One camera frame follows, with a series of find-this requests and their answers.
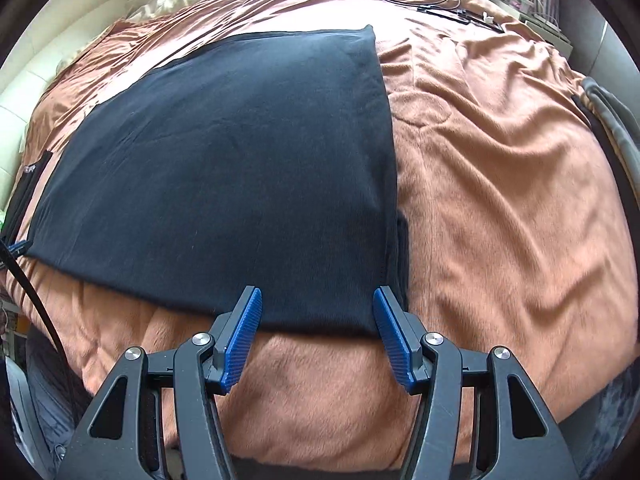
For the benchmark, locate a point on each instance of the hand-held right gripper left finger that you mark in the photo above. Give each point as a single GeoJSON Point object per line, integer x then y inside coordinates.
{"type": "Point", "coordinates": [242, 340]}

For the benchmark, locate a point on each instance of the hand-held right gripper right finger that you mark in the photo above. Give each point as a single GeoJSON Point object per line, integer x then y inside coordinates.
{"type": "Point", "coordinates": [392, 340]}

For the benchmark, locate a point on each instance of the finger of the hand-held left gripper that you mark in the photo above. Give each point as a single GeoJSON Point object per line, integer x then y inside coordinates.
{"type": "Point", "coordinates": [14, 248]}

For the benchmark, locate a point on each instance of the black bear print T-shirt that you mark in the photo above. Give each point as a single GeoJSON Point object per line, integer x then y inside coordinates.
{"type": "Point", "coordinates": [225, 160]}

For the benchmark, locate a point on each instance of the white leather headboard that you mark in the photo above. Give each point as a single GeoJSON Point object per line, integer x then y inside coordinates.
{"type": "Point", "coordinates": [20, 90]}

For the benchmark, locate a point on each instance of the orange fleece blanket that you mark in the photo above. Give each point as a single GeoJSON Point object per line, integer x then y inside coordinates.
{"type": "Point", "coordinates": [500, 185]}

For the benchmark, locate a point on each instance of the dark blue cloth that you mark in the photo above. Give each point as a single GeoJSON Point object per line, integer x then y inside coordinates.
{"type": "Point", "coordinates": [605, 410]}

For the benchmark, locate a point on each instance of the grey cloth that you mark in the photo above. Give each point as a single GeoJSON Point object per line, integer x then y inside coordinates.
{"type": "Point", "coordinates": [617, 120]}

